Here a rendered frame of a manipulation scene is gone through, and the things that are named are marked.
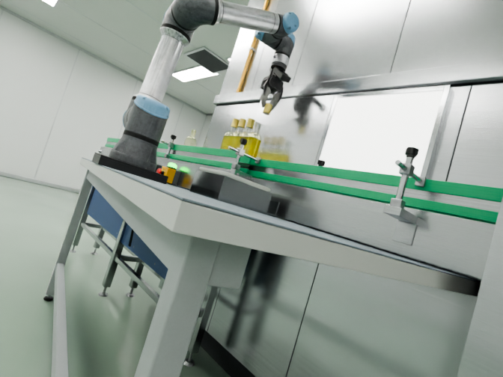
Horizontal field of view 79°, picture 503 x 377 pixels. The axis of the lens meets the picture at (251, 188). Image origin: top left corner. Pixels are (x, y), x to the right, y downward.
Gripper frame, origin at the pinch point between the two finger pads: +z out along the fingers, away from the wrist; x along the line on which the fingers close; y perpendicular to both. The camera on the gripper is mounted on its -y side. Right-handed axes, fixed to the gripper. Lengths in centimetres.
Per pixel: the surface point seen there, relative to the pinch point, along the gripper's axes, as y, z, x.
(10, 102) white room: 552, 4, 212
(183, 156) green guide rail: 31.8, 31.8, 21.5
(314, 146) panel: -17.7, 12.7, -18.1
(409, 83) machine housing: -48, -13, -27
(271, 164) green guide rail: -16.7, 26.9, -1.1
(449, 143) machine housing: -64, 7, -33
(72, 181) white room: 584, 111, 84
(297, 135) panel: -6.8, 8.5, -15.3
